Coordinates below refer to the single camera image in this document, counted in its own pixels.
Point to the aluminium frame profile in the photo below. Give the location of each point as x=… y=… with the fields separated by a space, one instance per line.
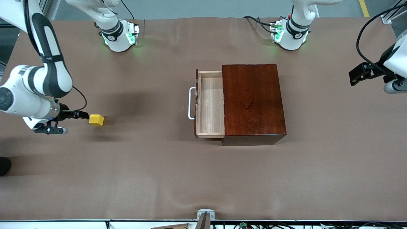
x=389 y=17

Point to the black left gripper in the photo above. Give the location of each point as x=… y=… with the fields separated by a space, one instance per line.
x=377 y=67

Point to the yellow block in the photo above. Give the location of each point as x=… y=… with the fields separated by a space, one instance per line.
x=96 y=120

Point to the yellow floor tape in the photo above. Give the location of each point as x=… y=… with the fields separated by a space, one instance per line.
x=364 y=8

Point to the black rounded object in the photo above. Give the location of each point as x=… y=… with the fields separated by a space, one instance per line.
x=3 y=166

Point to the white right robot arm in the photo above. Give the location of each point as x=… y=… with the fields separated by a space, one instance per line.
x=47 y=79

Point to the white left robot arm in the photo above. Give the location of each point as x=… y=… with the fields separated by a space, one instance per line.
x=295 y=35

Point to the dark red wooden cabinet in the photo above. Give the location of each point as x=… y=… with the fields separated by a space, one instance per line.
x=254 y=105

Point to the brown table cover sheet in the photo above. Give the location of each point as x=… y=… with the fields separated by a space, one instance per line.
x=159 y=175

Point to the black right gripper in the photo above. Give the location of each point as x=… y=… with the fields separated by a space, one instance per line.
x=65 y=113

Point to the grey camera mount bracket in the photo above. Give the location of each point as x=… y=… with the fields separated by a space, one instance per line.
x=205 y=216

